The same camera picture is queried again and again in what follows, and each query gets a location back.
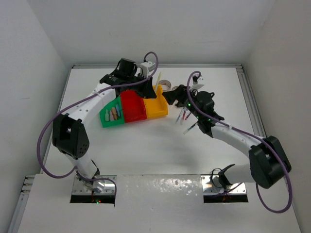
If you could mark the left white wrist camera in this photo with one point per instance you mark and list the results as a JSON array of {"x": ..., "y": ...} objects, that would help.
[{"x": 147, "y": 67}]

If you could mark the silver tape roll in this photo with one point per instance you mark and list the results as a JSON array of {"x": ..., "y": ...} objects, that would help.
[{"x": 166, "y": 85}]

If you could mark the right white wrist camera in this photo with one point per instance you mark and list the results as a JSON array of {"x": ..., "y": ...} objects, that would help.
[{"x": 197, "y": 83}]

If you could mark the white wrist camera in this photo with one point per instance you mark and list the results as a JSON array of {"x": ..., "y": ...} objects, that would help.
[
  {"x": 147, "y": 67},
  {"x": 197, "y": 83}
]

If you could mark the orange eraser case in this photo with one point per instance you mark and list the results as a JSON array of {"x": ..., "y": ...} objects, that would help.
[{"x": 113, "y": 116}]

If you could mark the magenta ink pen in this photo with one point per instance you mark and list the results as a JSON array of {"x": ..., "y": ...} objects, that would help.
[{"x": 187, "y": 115}]

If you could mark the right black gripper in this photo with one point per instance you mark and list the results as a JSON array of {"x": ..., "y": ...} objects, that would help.
[{"x": 180, "y": 93}]

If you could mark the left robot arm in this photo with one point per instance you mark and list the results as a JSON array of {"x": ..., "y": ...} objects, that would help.
[{"x": 69, "y": 134}]

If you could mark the pink eraser case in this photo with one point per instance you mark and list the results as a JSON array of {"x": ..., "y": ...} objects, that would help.
[{"x": 114, "y": 111}]

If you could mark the red plastic bin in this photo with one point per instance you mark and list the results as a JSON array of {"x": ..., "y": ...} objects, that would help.
[{"x": 133, "y": 107}]

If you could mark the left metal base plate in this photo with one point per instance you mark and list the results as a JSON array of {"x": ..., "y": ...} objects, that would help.
[{"x": 105, "y": 186}]

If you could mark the green plastic bin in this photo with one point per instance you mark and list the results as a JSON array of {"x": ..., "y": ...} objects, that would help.
[{"x": 109, "y": 106}]

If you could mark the green ink pen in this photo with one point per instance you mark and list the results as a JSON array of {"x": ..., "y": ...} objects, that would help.
[{"x": 190, "y": 128}]

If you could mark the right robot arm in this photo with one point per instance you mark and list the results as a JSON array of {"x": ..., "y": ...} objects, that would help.
[{"x": 267, "y": 159}]

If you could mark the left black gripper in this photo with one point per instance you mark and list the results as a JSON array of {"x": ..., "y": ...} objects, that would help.
[{"x": 146, "y": 91}]

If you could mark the green eraser case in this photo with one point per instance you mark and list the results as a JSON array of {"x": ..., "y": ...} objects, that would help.
[{"x": 107, "y": 115}]

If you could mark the yellow plastic bin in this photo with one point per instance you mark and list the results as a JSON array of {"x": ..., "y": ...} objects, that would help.
[{"x": 158, "y": 107}]

